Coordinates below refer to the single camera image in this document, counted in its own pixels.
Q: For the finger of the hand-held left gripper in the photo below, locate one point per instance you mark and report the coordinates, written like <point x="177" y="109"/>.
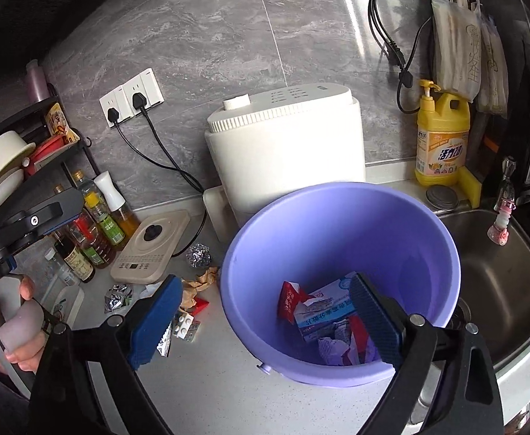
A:
<point x="34" y="220"/>

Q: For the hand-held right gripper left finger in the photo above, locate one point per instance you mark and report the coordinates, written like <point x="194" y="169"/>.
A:
<point x="156" y="317"/>

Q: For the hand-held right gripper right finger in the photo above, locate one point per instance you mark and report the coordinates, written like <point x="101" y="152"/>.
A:
<point x="375" y="321"/>

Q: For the silver foil sachet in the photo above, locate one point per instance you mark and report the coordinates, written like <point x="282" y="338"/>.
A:
<point x="165" y="344"/>

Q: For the white paper scrap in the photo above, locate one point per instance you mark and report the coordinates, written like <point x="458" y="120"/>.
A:
<point x="149" y="289"/>

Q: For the pill blister pack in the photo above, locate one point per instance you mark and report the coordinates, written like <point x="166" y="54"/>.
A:
<point x="184" y="325"/>

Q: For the silver green foil wrapper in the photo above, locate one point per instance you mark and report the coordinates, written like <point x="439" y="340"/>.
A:
<point x="117" y="298"/>

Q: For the small red packet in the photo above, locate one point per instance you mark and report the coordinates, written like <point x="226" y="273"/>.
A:
<point x="200" y="307"/>

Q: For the brown paper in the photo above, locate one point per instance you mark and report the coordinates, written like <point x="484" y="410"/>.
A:
<point x="201" y="281"/>

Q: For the foil ball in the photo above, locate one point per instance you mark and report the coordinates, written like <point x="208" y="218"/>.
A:
<point x="198" y="255"/>

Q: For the purple plastic bucket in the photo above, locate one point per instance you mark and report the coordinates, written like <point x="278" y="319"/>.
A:
<point x="337" y="235"/>

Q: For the white plate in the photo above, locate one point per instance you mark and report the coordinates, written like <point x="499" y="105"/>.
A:
<point x="6" y="185"/>

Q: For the clear bottle gold cap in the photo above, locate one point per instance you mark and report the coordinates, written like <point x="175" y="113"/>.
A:
<point x="82" y="185"/>
<point x="59" y="190"/>

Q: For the large white bowl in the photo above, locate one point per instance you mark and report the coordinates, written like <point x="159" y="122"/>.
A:
<point x="6" y="147"/>

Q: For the blue white medicine box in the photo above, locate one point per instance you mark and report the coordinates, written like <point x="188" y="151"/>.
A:
<point x="323" y="315"/>

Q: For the small clear white cap bottle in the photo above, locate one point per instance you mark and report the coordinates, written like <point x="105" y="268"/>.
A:
<point x="61" y="272"/>

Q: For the dark soy sauce bottle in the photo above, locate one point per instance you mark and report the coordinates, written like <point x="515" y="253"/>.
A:
<point x="77" y="263"/>

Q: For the red container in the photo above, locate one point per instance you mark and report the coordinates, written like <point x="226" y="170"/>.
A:
<point x="47" y="147"/>

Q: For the yellow cap green label bottle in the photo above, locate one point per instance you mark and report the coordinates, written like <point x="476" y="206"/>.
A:
<point x="108" y="231"/>

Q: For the white top oil sprayer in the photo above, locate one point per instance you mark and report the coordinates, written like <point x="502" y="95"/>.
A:
<point x="108" y="188"/>

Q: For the sink drain strainer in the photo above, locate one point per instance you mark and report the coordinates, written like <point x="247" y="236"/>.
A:
<point x="459" y="313"/>

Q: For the beige induction cooker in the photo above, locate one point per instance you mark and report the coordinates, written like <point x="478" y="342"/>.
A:
<point x="165" y="231"/>

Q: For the white plastic tray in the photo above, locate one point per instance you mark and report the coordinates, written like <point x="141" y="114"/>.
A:
<point x="68" y="301"/>

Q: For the black metal rack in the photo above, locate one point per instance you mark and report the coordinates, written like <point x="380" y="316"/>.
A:
<point x="38" y="108"/>

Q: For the yellow snack packet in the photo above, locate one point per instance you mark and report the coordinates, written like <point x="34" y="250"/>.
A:
<point x="59" y="120"/>

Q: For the pink bottle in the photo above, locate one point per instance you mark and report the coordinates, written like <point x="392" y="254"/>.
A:
<point x="36" y="84"/>

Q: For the steel sink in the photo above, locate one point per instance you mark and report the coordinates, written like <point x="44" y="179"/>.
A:
<point x="495" y="281"/>

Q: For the round metal lid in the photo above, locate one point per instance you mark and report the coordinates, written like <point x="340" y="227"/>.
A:
<point x="441" y="197"/>

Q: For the faucet with pink filter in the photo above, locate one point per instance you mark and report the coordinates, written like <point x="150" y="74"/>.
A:
<point x="502" y="222"/>

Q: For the yellow sponge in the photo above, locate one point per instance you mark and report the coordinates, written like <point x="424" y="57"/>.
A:
<point x="471" y="188"/>

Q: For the white countertop kitchen appliance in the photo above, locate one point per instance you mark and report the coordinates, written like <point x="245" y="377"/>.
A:
<point x="283" y="158"/>

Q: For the yellow dish soap bottle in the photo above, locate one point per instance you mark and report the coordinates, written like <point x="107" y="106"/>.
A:
<point x="441" y="145"/>

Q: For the black range hood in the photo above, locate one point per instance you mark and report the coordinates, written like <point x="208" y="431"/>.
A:
<point x="43" y="0"/>

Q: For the hanging chopstick bag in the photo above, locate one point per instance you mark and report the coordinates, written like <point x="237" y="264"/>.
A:
<point x="455" y="54"/>
<point x="493" y="72"/>

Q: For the white wall socket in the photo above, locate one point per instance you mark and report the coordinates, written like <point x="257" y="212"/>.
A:
<point x="151" y="90"/>
<point x="106" y="104"/>

